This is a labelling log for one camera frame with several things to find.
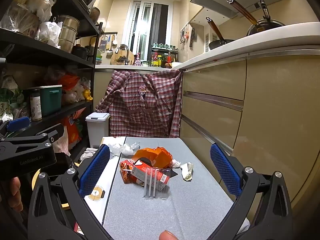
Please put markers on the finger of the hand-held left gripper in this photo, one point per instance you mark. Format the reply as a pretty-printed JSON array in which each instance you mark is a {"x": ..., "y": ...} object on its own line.
[
  {"x": 51, "y": 133},
  {"x": 18, "y": 124}
]

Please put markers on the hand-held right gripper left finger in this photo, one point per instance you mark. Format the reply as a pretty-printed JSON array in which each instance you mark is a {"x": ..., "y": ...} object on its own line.
[{"x": 96, "y": 171}]

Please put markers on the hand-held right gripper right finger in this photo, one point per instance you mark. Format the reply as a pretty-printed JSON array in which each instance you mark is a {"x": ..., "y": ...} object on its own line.
[{"x": 225, "y": 172}]

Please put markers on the red noodle wrapper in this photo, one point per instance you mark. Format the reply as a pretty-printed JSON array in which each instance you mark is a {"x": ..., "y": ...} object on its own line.
[{"x": 125, "y": 172}]

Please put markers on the white paper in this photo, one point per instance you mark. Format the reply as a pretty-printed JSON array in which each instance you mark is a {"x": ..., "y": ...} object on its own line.
[{"x": 187, "y": 172}]

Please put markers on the red ointment box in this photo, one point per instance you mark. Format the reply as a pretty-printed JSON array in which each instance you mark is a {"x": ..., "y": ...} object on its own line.
[{"x": 138, "y": 173}]

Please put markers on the small white tissue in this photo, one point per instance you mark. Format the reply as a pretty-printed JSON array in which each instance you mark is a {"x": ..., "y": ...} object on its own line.
[{"x": 175, "y": 164}]

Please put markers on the clear plastic tube pack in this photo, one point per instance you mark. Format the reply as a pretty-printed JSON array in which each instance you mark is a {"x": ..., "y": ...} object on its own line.
[{"x": 150, "y": 191}]

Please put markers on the orange snack bag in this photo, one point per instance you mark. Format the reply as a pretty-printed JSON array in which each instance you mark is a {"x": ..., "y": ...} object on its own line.
[{"x": 160, "y": 157}]

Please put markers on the person's left hand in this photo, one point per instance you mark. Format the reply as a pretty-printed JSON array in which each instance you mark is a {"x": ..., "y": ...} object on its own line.
[{"x": 12, "y": 192}]

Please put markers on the person's right hand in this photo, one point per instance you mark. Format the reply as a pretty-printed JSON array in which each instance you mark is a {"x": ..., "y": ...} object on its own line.
[{"x": 168, "y": 235}]

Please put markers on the pinkish plastic bag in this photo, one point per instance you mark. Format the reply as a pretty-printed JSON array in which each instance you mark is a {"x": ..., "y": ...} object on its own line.
[{"x": 62, "y": 142}]

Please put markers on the white grey floor cloth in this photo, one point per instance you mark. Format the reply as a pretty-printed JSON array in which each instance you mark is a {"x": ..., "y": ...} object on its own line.
[{"x": 87, "y": 153}]

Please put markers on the orange snack package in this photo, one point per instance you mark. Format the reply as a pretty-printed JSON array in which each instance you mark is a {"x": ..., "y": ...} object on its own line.
[{"x": 72, "y": 132}]

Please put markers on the spice jar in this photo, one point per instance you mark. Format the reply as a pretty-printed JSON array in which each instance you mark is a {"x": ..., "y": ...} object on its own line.
[{"x": 35, "y": 107}]

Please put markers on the clear plastic wrapper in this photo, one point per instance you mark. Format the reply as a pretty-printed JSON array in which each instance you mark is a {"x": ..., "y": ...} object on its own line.
[
  {"x": 135, "y": 144},
  {"x": 115, "y": 150}
]

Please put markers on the green leaf printed bag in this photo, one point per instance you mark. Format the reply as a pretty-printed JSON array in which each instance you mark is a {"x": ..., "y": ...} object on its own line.
[{"x": 7, "y": 97}]

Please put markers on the green storage box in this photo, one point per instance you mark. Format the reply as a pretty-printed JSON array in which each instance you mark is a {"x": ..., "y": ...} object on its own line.
[{"x": 51, "y": 100}]

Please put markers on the white lidded bin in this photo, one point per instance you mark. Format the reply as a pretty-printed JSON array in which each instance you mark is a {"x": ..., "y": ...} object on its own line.
[{"x": 96, "y": 130}]

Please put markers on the yellow toy figure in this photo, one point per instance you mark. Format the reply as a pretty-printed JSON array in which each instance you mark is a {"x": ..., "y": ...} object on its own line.
[{"x": 87, "y": 95}]

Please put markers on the orange plastic bag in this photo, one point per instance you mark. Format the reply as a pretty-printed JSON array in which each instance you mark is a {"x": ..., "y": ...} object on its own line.
[{"x": 70, "y": 82}]

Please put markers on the red plaid shirt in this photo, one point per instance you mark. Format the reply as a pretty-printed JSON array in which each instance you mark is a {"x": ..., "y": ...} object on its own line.
[{"x": 140, "y": 110}]

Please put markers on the black shelf rack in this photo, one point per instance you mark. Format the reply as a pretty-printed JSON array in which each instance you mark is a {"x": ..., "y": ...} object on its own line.
[{"x": 37, "y": 45}]

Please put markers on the beige kitchen cabinet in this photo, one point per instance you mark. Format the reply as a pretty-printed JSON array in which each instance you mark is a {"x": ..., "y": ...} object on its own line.
[{"x": 275, "y": 105}]

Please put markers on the black pot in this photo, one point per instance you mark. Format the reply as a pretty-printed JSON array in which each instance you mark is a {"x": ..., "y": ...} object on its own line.
[{"x": 80, "y": 52}]

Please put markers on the stack of coloured bowls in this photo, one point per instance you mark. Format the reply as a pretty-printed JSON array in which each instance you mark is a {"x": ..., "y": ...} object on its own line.
[{"x": 98, "y": 58}]

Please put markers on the white plastic bag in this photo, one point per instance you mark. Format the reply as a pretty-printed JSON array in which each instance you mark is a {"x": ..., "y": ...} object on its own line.
[
  {"x": 40, "y": 2},
  {"x": 48, "y": 32}
]

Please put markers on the white hanging spatula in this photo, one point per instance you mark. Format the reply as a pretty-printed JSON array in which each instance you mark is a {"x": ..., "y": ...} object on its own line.
[{"x": 111, "y": 52}]

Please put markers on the stainless steel pot stack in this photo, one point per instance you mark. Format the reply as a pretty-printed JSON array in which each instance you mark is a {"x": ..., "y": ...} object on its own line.
[{"x": 68, "y": 33}]

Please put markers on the metal grater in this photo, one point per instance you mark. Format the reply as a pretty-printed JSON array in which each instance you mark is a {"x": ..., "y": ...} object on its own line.
[{"x": 105, "y": 43}]

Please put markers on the wooden cutting board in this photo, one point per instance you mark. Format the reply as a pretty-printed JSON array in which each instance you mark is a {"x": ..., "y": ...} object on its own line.
[{"x": 130, "y": 58}]

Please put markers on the kitchen faucet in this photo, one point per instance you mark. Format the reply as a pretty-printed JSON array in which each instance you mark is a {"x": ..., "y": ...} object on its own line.
[{"x": 122, "y": 46}]

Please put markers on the pink bottle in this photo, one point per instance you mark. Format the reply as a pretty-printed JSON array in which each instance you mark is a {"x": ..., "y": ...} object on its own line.
[{"x": 137, "y": 60}]

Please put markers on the small metal pot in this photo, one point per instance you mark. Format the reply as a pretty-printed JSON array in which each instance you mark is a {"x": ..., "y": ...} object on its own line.
[{"x": 95, "y": 15}]

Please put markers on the row of condiment bottles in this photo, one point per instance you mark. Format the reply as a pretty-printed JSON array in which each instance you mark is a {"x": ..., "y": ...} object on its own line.
[{"x": 160, "y": 61}]

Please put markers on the hanging cleaver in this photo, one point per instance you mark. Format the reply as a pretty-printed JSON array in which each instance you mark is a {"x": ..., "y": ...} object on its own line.
[{"x": 192, "y": 37}]

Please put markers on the window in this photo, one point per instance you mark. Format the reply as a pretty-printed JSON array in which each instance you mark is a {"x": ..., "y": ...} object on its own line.
[{"x": 147, "y": 30}]

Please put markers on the black spice rack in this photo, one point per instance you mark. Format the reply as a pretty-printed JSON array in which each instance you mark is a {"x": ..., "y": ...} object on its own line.
[{"x": 163, "y": 45}]

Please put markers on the hanging kitchen utensils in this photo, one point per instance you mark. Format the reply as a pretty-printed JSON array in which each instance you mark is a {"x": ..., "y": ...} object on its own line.
[{"x": 184, "y": 32}]

